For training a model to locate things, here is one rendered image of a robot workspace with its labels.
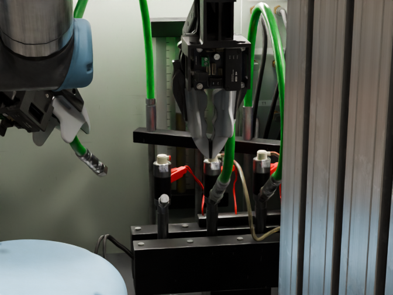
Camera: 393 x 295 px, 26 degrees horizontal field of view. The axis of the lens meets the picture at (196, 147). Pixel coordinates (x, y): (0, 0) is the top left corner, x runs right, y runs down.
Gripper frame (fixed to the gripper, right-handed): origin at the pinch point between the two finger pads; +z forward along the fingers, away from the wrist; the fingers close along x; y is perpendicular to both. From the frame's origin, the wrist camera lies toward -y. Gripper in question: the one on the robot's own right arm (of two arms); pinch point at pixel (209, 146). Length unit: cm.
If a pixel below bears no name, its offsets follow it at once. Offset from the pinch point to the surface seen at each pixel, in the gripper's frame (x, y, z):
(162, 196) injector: -3.3, -25.7, 15.8
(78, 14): -15.2, -18.5, -13.7
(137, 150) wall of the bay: -5, -57, 18
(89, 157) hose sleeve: -14.4, -18.9, 6.7
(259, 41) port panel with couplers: 18, -56, -3
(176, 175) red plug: -0.5, -30.7, 14.2
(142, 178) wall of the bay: -4, -57, 23
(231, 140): 5.1, -12.6, 3.1
